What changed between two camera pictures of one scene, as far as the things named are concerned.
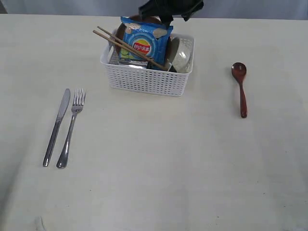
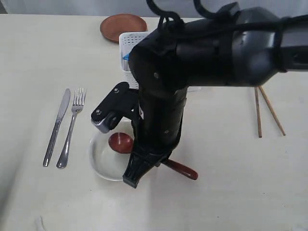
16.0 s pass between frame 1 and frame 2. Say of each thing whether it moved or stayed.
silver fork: stayed
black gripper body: moved
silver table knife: stayed
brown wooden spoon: moved
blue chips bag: moved
